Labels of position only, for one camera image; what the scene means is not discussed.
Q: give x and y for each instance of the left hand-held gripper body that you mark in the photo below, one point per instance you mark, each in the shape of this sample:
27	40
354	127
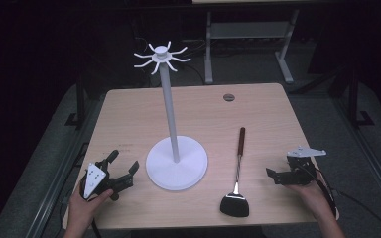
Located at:
96	180

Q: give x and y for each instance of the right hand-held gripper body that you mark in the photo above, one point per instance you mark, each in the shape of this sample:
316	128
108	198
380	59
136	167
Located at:
299	172

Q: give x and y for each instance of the white hook rack stand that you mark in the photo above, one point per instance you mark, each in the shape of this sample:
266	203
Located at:
175	165

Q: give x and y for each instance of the person's right hand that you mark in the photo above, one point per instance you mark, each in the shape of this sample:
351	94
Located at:
311	196

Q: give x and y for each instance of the person's left hand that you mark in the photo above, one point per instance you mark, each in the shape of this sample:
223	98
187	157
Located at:
84	206

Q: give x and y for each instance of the black metal stand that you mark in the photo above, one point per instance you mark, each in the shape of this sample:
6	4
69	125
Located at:
355	99
79	102

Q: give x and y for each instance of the grey round table grommet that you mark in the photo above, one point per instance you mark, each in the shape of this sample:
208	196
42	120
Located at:
228	97

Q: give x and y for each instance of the aluminium floor rail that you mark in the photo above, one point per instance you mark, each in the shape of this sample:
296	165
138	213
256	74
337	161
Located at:
370	165
56	178

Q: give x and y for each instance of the white metal table frame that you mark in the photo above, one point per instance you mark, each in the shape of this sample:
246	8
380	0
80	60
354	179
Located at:
249	29

